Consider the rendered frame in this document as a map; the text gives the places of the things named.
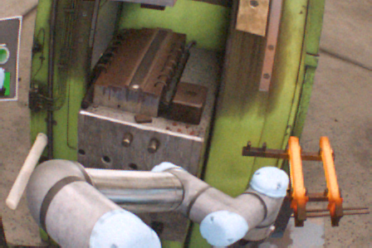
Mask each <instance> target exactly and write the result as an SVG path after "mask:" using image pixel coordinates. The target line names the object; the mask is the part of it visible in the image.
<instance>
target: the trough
mask: <svg viewBox="0 0 372 248"><path fill-rule="evenodd" d="M167 34H168V32H167V31H164V30H159V31H158V33H157V35H156V36H155V38H154V40H153V41H152V43H151V45H150V47H149V48H148V50H147V51H146V53H145V54H144V56H143V58H142V60H141V62H140V64H139V66H138V68H137V70H136V71H135V73H134V75H133V77H132V79H131V81H130V83H129V85H128V86H129V90H133V91H138V92H140V87H141V85H142V83H143V81H144V78H145V77H146V75H147V73H148V71H149V68H150V67H151V65H152V63H153V61H154V58H155V57H156V55H157V53H158V51H159V48H160V47H161V45H162V43H163V41H164V39H165V37H166V35H167ZM133 85H138V86H139V88H134V87H133Z"/></svg>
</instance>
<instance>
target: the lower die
mask: <svg viewBox="0 0 372 248"><path fill-rule="evenodd" d="M129 30H130V35H129V33H128V32H127V33H126V36H127V39H126V42H125V37H124V38H123V39H122V41H123V43H124V44H123V46H122V47H121V43H120V44H119V45H118V47H119V48H120V50H119V53H117V52H118V50H117V49H116V50H115V51H114V53H115V60H114V56H113V55H112V56H111V58H110V60H111V62H112V65H111V66H110V63H109V62H107V64H106V67H107V70H108V71H107V73H105V68H104V69H103V71H102V73H101V74H100V76H99V78H98V79H97V81H96V82H95V84H94V94H93V103H94V104H97V105H104V106H107V107H111V108H115V109H121V110H126V111H129V112H134V113H138V114H150V116H153V117H157V114H158V112H159V109H160V106H159V103H160V101H161V99H162V97H163V95H164V93H165V86H164V85H163V84H157V85H156V87H154V84H155V83H156V82H158V81H164V82H166V84H168V83H169V78H168V77H167V76H166V75H162V76H161V77H160V80H158V77H159V75H161V73H166V74H168V75H169V76H170V78H171V74H172V71H171V70H170V69H168V68H165V69H164V71H162V72H161V70H162V69H163V68H164V67H167V66H170V67H171V68H172V69H173V70H174V63H172V62H168V63H167V64H166V66H165V65H164V63H165V62H166V61H168V60H171V61H174V62H176V64H177V61H178V59H177V57H176V56H171V57H170V58H169V59H168V58H167V57H168V55H169V54H172V53H174V54H176V55H178V56H179V57H180V51H179V50H177V49H174V50H173V51H172V52H170V50H171V49H172V48H173V47H178V48H179V49H181V51H183V45H182V44H180V43H176V44H175V46H173V44H174V43H175V42H178V41H179V42H182V43H183V44H184V46H185V42H186V36H187V34H185V33H181V32H178V33H177V32H173V30H171V29H168V28H159V27H157V29H156V30H155V29H150V28H147V27H142V29H138V30H137V29H134V28H130V29H129ZM159 30H164V31H167V32H168V34H167V35H166V37H165V39H164V41H163V43H162V45H161V47H160V48H159V51H158V53H157V55H156V57H155V58H154V61H153V63H152V65H151V67H150V68H149V71H148V73H147V75H146V77H145V78H144V81H143V83H142V85H141V87H140V89H139V92H138V91H133V90H129V86H128V85H129V83H130V81H131V79H132V77H133V75H134V73H135V71H136V70H137V68H138V66H139V64H140V62H141V60H142V58H143V56H144V54H145V53H146V51H147V50H148V48H149V47H150V45H151V43H152V41H153V40H154V38H155V36H156V35H157V33H158V31H159ZM117 105H120V107H119V108H118V106H117Z"/></svg>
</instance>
